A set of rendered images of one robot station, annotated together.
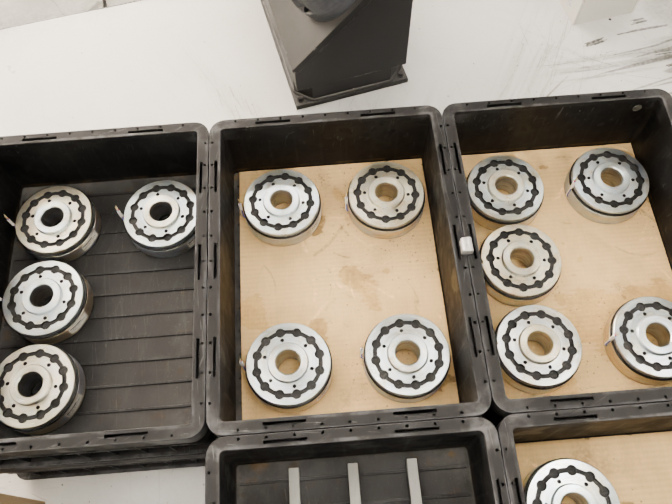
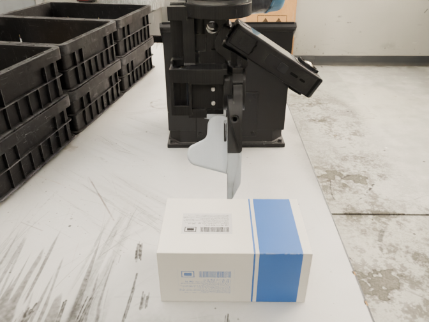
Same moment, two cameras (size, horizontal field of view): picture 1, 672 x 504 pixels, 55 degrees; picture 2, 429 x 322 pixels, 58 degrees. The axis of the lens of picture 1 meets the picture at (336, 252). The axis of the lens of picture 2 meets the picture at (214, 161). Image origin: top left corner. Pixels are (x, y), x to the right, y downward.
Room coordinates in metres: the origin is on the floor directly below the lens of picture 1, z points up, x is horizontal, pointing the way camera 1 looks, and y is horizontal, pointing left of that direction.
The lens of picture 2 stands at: (1.05, -0.92, 1.14)
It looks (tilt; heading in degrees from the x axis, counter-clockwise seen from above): 30 degrees down; 103
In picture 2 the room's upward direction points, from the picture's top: straight up
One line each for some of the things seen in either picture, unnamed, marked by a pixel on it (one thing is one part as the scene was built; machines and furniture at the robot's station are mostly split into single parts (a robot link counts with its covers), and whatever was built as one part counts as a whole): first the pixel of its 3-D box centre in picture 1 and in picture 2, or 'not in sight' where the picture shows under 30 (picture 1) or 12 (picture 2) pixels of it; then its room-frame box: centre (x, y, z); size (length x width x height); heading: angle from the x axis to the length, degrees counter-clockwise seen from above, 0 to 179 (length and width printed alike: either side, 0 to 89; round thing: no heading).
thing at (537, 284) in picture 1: (520, 260); not in sight; (0.33, -0.23, 0.86); 0.10 x 0.10 x 0.01
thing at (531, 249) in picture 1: (521, 258); not in sight; (0.33, -0.23, 0.86); 0.05 x 0.05 x 0.01
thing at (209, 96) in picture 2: not in sight; (210, 59); (0.95, -0.50, 1.02); 0.09 x 0.08 x 0.12; 12
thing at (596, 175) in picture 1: (611, 178); not in sight; (0.44, -0.37, 0.86); 0.05 x 0.05 x 0.01
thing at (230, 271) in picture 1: (337, 272); (28, 52); (0.32, 0.00, 0.87); 0.40 x 0.30 x 0.11; 2
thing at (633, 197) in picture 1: (609, 180); not in sight; (0.44, -0.37, 0.86); 0.10 x 0.10 x 0.01
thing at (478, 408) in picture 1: (336, 255); (23, 32); (0.32, 0.00, 0.92); 0.40 x 0.30 x 0.02; 2
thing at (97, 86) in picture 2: not in sight; (37, 90); (0.32, 0.00, 0.76); 0.40 x 0.30 x 0.12; 2
